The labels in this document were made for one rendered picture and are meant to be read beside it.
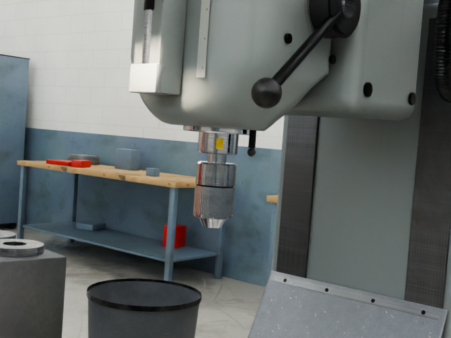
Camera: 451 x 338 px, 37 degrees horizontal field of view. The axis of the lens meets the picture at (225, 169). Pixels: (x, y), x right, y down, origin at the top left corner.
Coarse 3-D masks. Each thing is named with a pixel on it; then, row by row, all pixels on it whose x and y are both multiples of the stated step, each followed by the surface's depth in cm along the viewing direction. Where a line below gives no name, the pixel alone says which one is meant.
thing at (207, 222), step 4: (204, 220) 79; (208, 220) 79; (212, 220) 79; (216, 220) 79; (220, 220) 79; (224, 220) 80; (204, 224) 80; (208, 224) 79; (212, 224) 79; (216, 224) 79; (220, 224) 80
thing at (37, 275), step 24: (0, 240) 108; (24, 240) 109; (0, 264) 98; (24, 264) 101; (48, 264) 103; (0, 288) 98; (24, 288) 101; (48, 288) 104; (0, 312) 99; (24, 312) 101; (48, 312) 104; (0, 336) 99; (24, 336) 102; (48, 336) 104
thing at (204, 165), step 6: (198, 162) 80; (204, 162) 79; (210, 162) 79; (198, 168) 79; (204, 168) 78; (210, 168) 78; (216, 168) 78; (222, 168) 78; (228, 168) 78; (234, 168) 79
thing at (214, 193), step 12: (204, 180) 78; (216, 180) 78; (228, 180) 79; (204, 192) 78; (216, 192) 78; (228, 192) 79; (204, 204) 78; (216, 204) 78; (228, 204) 79; (204, 216) 78; (216, 216) 78; (228, 216) 79
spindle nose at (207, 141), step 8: (200, 136) 79; (208, 136) 78; (216, 136) 78; (224, 136) 78; (232, 136) 78; (200, 144) 79; (208, 144) 78; (224, 144) 78; (232, 144) 79; (208, 152) 78; (216, 152) 78; (224, 152) 78; (232, 152) 79
